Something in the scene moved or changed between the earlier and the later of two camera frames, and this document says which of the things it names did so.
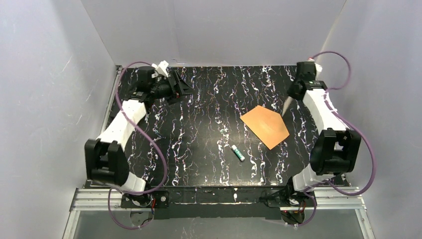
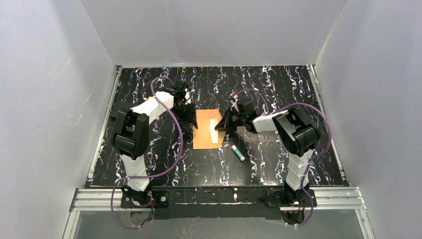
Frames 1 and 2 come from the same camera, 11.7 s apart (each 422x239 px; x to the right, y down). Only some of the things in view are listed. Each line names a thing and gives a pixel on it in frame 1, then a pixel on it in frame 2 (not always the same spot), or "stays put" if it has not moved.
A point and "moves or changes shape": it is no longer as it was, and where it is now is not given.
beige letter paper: x=287 y=102 to x=214 y=133
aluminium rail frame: x=338 y=198 stays put
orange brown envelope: x=267 y=124 moves or changes shape
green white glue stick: x=240 y=155 stays put
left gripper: x=176 y=86 to x=189 y=109
